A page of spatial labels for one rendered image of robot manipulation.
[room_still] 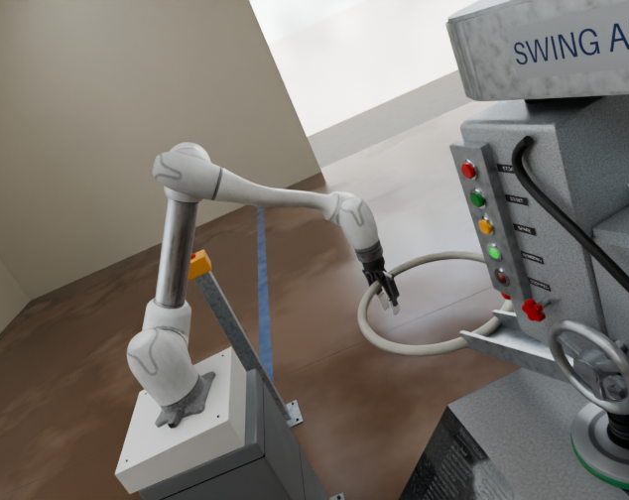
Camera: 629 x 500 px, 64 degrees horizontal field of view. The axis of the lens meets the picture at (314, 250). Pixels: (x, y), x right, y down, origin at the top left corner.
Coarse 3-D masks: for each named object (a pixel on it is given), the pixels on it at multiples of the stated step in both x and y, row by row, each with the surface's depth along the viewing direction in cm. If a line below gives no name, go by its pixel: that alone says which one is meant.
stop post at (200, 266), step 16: (192, 272) 239; (208, 272) 243; (208, 288) 246; (208, 304) 248; (224, 304) 250; (224, 320) 253; (240, 336) 257; (240, 352) 260; (256, 368) 265; (272, 384) 272; (288, 416) 278
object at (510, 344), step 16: (512, 320) 128; (464, 336) 132; (480, 336) 124; (496, 336) 130; (512, 336) 126; (528, 336) 122; (480, 352) 128; (496, 352) 119; (512, 352) 112; (528, 352) 106; (544, 352) 111; (528, 368) 109; (544, 368) 103; (608, 384) 86; (624, 384) 82; (624, 400) 84
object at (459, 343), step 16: (432, 256) 172; (448, 256) 169; (464, 256) 166; (480, 256) 161; (400, 272) 173; (368, 288) 169; (368, 304) 164; (512, 304) 138; (496, 320) 134; (368, 336) 148; (400, 352) 139; (416, 352) 136; (432, 352) 134; (448, 352) 133
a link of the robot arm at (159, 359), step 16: (144, 336) 156; (160, 336) 156; (176, 336) 165; (128, 352) 154; (144, 352) 152; (160, 352) 153; (176, 352) 157; (144, 368) 152; (160, 368) 153; (176, 368) 155; (192, 368) 163; (144, 384) 155; (160, 384) 154; (176, 384) 156; (192, 384) 160; (160, 400) 157; (176, 400) 157
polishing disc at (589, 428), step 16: (576, 416) 106; (592, 416) 105; (576, 432) 103; (592, 432) 101; (576, 448) 100; (592, 448) 98; (608, 448) 97; (592, 464) 96; (608, 464) 94; (624, 464) 93; (624, 480) 91
